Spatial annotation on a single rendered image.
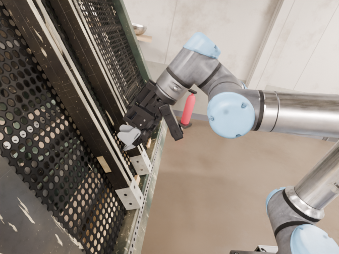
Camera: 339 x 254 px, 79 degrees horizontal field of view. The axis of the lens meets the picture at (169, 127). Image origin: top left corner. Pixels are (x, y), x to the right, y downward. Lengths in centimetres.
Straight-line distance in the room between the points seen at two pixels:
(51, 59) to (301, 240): 83
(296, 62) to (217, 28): 153
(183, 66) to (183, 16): 301
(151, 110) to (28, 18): 43
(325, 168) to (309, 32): 366
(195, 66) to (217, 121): 16
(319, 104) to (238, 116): 13
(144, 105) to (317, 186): 51
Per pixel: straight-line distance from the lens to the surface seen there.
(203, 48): 47
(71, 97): 75
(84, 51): 93
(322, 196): 70
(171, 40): 347
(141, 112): 50
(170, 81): 48
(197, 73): 47
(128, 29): 162
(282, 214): 74
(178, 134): 55
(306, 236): 67
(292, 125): 40
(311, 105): 40
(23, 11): 75
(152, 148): 133
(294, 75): 434
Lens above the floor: 168
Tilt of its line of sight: 29 degrees down
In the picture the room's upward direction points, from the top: 14 degrees clockwise
